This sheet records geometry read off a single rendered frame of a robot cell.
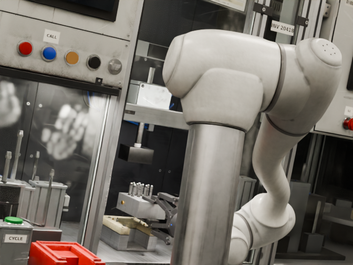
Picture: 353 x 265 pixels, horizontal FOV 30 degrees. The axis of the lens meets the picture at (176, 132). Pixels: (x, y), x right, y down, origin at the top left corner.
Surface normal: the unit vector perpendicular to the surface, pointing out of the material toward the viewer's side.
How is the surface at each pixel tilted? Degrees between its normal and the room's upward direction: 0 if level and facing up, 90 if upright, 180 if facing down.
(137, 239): 90
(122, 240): 90
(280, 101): 130
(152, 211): 89
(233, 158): 80
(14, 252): 90
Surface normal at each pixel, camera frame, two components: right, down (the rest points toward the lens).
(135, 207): -0.83, -0.12
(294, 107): 0.15, 0.78
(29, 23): 0.54, 0.15
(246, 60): 0.25, -0.16
